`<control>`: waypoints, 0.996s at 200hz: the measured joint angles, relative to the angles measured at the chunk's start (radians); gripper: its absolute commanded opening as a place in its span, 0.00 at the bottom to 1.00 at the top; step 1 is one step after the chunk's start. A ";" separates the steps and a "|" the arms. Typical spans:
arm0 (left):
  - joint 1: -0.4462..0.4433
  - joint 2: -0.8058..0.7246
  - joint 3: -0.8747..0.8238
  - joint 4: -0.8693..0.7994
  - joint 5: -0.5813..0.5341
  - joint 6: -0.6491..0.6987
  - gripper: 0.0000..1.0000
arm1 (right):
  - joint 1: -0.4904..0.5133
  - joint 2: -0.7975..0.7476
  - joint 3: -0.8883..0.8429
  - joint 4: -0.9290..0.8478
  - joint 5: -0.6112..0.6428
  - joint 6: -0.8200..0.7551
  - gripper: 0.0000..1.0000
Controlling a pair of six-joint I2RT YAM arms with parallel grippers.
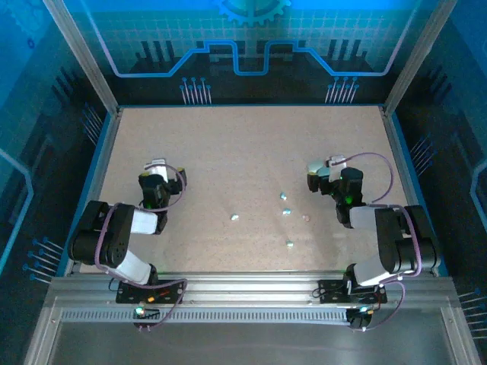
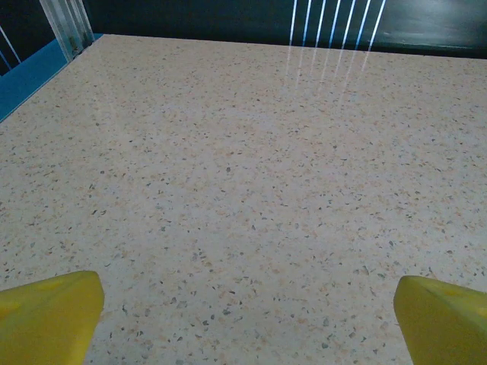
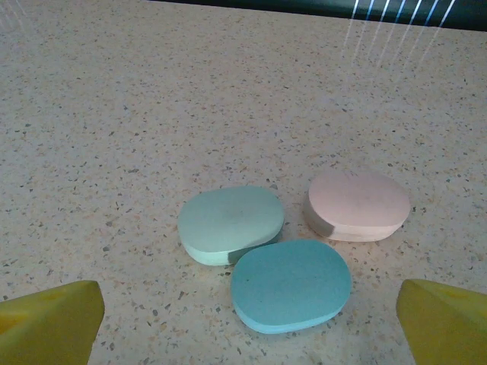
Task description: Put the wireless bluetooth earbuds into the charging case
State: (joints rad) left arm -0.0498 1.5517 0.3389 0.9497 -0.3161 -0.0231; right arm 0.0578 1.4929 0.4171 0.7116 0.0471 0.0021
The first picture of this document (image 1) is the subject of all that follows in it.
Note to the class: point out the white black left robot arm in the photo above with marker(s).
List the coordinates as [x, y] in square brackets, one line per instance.
[114, 235]

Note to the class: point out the long aluminium mounting rail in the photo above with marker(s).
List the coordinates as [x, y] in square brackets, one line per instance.
[247, 285]

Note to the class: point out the small electronics board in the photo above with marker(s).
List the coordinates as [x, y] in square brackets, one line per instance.
[359, 321]
[150, 314]

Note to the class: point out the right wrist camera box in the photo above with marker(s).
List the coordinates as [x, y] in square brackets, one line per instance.
[336, 169]

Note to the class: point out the grey metal sheet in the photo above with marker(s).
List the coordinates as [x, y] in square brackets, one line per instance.
[247, 346]

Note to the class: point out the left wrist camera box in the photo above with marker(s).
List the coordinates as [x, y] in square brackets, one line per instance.
[160, 171]

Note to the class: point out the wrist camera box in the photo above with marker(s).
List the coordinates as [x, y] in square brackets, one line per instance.
[336, 169]
[160, 171]

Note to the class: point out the aluminium frame post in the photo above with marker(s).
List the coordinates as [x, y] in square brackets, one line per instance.
[84, 57]
[418, 57]

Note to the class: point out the aluminium side rail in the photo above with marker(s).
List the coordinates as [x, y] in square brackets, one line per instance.
[96, 190]
[398, 152]

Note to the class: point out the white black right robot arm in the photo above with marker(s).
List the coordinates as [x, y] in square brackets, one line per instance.
[399, 235]

